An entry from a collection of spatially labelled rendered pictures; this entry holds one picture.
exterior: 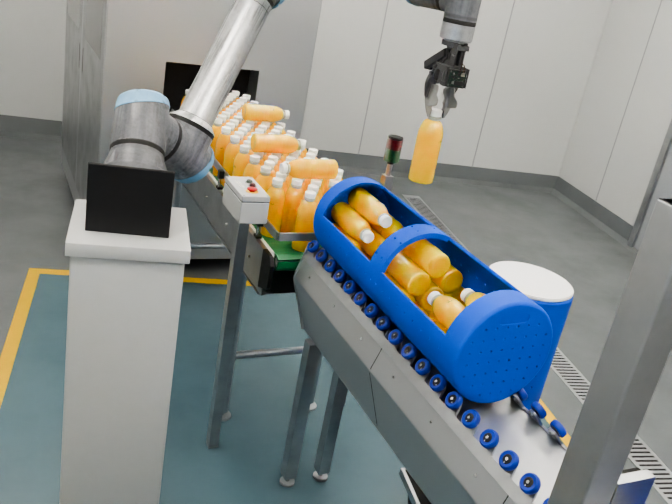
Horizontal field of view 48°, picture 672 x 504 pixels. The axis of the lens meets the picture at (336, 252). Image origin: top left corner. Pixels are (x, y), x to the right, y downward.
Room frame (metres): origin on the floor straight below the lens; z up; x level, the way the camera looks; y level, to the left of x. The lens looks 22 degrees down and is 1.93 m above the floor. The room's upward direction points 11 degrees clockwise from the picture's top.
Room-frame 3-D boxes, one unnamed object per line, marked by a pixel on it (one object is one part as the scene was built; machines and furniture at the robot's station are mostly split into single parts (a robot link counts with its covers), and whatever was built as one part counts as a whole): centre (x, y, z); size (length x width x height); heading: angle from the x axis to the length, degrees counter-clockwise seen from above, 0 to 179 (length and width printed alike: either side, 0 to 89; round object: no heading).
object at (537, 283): (2.25, -0.63, 1.03); 0.28 x 0.28 x 0.01
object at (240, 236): (2.44, 0.34, 0.50); 0.04 x 0.04 x 1.00; 28
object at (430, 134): (2.13, -0.20, 1.42); 0.07 x 0.07 x 0.19
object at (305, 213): (2.46, 0.12, 1.00); 0.07 x 0.07 x 0.19
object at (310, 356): (2.31, 0.02, 0.31); 0.06 x 0.06 x 0.63; 28
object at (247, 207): (2.44, 0.34, 1.05); 0.20 x 0.10 x 0.10; 28
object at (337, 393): (2.37, -0.10, 0.31); 0.06 x 0.06 x 0.63; 28
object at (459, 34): (2.12, -0.21, 1.75); 0.10 x 0.09 x 0.05; 114
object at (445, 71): (2.11, -0.21, 1.67); 0.09 x 0.08 x 0.12; 24
